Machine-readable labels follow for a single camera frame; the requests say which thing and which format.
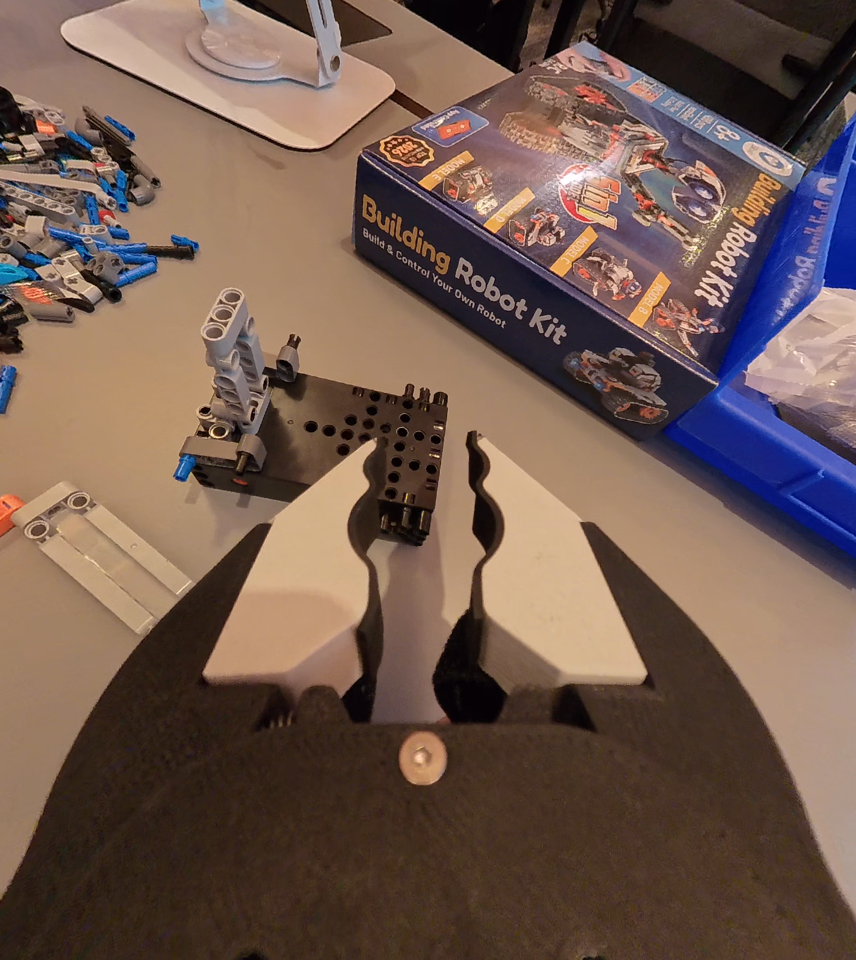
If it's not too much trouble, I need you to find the blue toy kit box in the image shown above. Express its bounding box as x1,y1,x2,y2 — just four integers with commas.
353,41,808,438

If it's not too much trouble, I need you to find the blue storage bin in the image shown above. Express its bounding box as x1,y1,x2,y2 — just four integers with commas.
665,105,856,595

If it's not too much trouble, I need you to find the wooden book stand, white base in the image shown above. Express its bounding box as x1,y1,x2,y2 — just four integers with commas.
61,0,397,153

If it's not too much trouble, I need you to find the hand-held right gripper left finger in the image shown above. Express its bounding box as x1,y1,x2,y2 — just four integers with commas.
203,441,384,715

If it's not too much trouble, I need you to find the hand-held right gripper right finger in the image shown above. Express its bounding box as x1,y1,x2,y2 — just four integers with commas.
466,434,651,709

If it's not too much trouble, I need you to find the black perforated block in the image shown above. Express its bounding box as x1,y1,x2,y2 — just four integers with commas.
175,288,453,546

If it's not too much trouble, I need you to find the office chair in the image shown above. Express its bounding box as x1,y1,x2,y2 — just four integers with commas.
593,0,856,154

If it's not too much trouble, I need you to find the grey perforated beam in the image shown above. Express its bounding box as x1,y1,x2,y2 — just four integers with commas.
14,479,193,636

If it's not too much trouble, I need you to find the clear plastic bag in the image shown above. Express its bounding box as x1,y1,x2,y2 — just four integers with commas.
743,278,856,468

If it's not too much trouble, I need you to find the pile of toy building pieces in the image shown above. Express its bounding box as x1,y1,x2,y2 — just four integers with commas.
0,83,201,460

